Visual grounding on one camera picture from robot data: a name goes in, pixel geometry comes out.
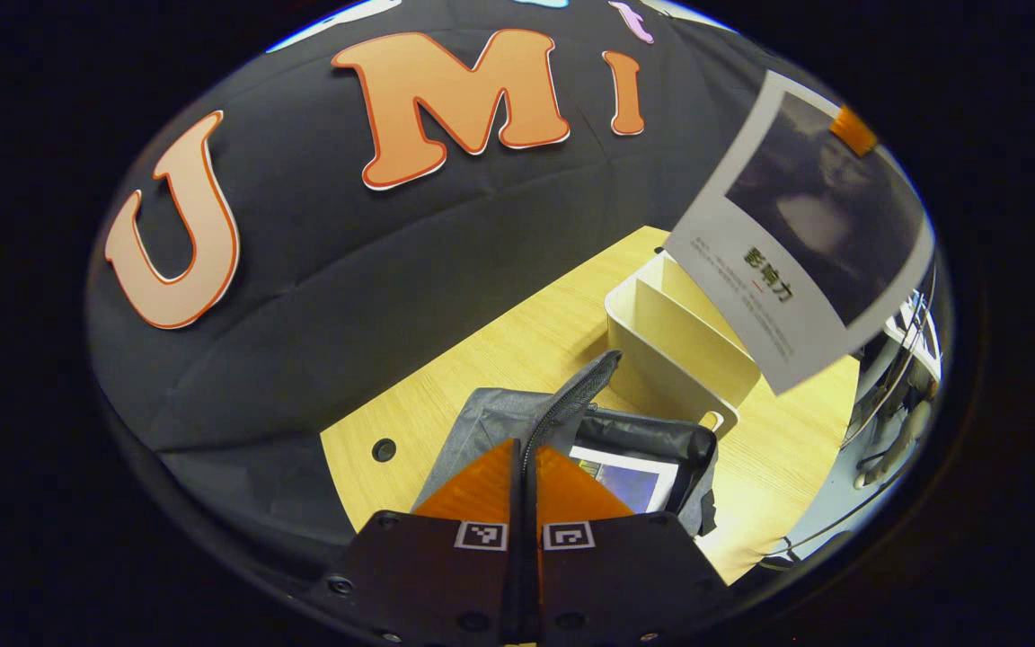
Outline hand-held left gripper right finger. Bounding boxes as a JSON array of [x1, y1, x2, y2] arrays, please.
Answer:
[[528, 445, 736, 647]]

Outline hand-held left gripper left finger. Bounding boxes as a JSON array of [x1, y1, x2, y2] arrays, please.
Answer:
[[309, 438, 526, 647]]

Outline blue book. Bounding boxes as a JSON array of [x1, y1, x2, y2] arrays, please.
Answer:
[[568, 444, 682, 516]]

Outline grey schoolbag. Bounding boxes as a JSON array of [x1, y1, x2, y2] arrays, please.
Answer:
[[410, 350, 721, 540]]

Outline grey portrait cover book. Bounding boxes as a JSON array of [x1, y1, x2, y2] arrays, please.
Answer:
[[663, 70, 937, 397]]

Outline white bookshelf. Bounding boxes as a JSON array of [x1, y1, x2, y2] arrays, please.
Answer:
[[604, 251, 763, 441]]

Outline white device stand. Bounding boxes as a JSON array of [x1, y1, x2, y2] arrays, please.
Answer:
[[881, 288, 942, 383]]

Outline black backdrop cloth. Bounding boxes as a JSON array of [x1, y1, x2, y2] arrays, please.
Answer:
[[86, 0, 842, 576]]

